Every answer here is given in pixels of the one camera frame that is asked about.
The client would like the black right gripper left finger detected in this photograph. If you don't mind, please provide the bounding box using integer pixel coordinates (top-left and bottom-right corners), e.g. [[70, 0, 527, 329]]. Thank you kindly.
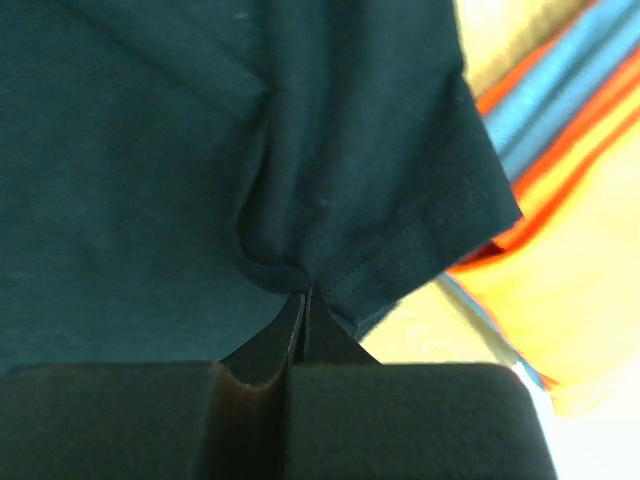
[[1, 295, 306, 479]]

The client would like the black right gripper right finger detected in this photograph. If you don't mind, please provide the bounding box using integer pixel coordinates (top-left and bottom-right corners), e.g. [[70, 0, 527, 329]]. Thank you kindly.
[[284, 291, 556, 479]]

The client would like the black t shirt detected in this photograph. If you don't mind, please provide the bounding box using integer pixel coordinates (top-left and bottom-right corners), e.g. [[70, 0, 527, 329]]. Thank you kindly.
[[1, 1, 520, 370]]

